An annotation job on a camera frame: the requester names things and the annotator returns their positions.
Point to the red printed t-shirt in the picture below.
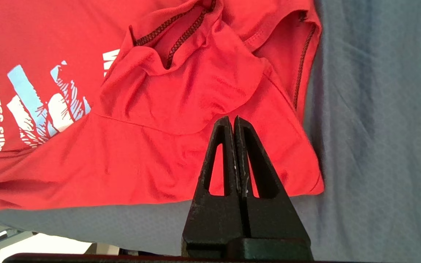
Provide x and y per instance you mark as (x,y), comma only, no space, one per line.
(122,164)

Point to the blue-grey bed sheet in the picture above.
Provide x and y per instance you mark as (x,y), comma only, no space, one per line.
(378,128)

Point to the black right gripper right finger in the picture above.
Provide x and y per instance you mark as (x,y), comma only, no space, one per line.
(272,219)

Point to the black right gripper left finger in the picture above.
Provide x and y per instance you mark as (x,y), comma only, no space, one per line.
(210,219)

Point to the grey device with blue display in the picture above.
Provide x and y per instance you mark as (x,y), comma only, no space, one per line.
(9,237)

